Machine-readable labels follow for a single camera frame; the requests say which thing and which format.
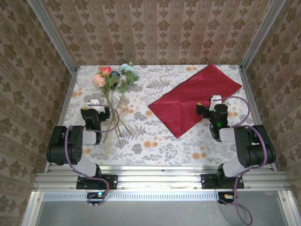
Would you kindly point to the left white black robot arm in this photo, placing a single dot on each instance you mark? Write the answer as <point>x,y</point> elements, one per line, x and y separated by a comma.
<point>63,146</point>

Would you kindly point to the peach fake flower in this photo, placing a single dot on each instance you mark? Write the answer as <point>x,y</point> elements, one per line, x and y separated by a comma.
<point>100,80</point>

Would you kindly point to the floral tablecloth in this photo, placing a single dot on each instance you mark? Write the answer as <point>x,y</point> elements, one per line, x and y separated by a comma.
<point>164,146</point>

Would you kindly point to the aluminium table edge rail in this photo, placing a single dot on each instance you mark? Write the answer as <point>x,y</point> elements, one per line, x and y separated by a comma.
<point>160,169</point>

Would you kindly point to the aluminium lower frame bar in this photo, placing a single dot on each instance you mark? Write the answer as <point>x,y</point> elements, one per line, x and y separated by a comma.
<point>31,209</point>
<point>288,209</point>

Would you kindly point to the red wrapping paper sheet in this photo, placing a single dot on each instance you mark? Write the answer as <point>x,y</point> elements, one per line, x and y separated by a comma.
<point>200,89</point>

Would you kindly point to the aluminium table side rail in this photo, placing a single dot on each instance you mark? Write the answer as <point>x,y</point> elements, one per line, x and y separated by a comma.
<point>70,84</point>
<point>245,82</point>

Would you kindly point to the small black connector board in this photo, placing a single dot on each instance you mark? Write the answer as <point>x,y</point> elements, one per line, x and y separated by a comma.
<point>222,196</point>
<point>94,195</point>

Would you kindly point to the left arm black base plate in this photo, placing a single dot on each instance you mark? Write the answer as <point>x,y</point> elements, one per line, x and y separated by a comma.
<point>113,182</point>

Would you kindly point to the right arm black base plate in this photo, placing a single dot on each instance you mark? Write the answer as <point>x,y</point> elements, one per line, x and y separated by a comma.
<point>205,182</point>

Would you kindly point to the dark blue fake flower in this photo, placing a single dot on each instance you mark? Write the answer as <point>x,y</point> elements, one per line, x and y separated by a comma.
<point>115,75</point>

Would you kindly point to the grey metal panel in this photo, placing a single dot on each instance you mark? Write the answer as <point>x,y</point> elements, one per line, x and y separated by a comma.
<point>160,214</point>

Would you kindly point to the aluminium frame post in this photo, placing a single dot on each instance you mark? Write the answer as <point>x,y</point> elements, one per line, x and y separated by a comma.
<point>261,35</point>
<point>57,40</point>

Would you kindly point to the beige ribbon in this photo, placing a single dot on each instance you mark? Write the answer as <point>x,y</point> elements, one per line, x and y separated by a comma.
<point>124,106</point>

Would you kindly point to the aluminium mounting rail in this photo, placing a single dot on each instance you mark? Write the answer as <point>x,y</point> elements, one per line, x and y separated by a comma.
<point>160,181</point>

